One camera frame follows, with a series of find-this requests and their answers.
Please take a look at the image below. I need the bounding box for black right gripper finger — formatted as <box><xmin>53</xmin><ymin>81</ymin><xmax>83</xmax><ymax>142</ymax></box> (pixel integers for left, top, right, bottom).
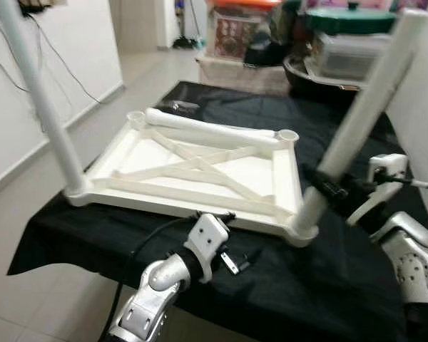
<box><xmin>302</xmin><ymin>164</ymin><xmax>343</xmax><ymax>207</ymax></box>

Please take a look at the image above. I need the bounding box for white plastic table top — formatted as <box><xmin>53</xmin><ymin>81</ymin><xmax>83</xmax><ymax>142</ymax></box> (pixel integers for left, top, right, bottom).
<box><xmin>66</xmin><ymin>108</ymin><xmax>320</xmax><ymax>248</ymax></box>

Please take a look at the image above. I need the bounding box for clear plastic bag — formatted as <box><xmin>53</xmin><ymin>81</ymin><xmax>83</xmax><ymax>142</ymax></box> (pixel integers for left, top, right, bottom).
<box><xmin>157</xmin><ymin>101</ymin><xmax>200</xmax><ymax>113</ymax></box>

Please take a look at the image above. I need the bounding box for clear plastic storage container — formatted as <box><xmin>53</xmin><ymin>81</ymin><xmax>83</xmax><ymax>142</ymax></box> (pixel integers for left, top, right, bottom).
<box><xmin>310</xmin><ymin>32</ymin><xmax>407</xmax><ymax>83</ymax></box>

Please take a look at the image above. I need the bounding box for black tablecloth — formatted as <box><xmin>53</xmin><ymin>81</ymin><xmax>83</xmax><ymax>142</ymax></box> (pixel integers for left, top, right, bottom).
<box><xmin>7</xmin><ymin>80</ymin><xmax>428</xmax><ymax>342</ymax></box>

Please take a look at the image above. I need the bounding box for beige cloth covered bench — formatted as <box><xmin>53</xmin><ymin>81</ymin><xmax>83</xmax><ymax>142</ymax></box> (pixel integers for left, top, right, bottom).
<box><xmin>198</xmin><ymin>56</ymin><xmax>293</xmax><ymax>93</ymax></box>

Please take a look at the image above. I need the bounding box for black bag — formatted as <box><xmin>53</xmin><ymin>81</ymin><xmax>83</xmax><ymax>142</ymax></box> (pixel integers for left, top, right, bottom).
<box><xmin>243</xmin><ymin>21</ymin><xmax>293</xmax><ymax>68</ymax></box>

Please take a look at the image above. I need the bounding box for green round pot lid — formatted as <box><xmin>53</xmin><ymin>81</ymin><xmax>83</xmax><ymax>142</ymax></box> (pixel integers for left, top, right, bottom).
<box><xmin>303</xmin><ymin>4</ymin><xmax>400</xmax><ymax>35</ymax></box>

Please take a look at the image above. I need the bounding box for orange lidded storage box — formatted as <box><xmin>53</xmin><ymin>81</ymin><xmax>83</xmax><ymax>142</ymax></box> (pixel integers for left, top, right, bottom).
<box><xmin>207</xmin><ymin>0</ymin><xmax>272</xmax><ymax>61</ymax></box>

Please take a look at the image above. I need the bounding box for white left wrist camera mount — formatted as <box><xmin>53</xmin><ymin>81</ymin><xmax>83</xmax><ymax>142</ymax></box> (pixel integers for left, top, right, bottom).
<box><xmin>182</xmin><ymin>212</ymin><xmax>233</xmax><ymax>282</ymax></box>

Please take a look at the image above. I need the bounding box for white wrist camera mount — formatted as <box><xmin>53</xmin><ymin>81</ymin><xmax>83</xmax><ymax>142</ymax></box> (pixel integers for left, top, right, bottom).
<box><xmin>346</xmin><ymin>153</ymin><xmax>409</xmax><ymax>227</ymax></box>
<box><xmin>182</xmin><ymin>212</ymin><xmax>233</xmax><ymax>282</ymax></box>

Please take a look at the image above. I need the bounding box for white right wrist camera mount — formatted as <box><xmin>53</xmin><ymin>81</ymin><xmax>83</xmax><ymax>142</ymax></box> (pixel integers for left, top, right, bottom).
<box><xmin>346</xmin><ymin>153</ymin><xmax>409</xmax><ymax>227</ymax></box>

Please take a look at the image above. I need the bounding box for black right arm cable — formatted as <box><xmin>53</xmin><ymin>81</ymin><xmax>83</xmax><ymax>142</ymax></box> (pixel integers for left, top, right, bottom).
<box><xmin>396</xmin><ymin>178</ymin><xmax>428</xmax><ymax>193</ymax></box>

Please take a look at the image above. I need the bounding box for black wall cable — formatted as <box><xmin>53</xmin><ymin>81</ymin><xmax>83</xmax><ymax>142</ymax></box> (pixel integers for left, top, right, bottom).
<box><xmin>25</xmin><ymin>14</ymin><xmax>104</xmax><ymax>104</ymax></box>
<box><xmin>0</xmin><ymin>43</ymin><xmax>29</xmax><ymax>93</ymax></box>

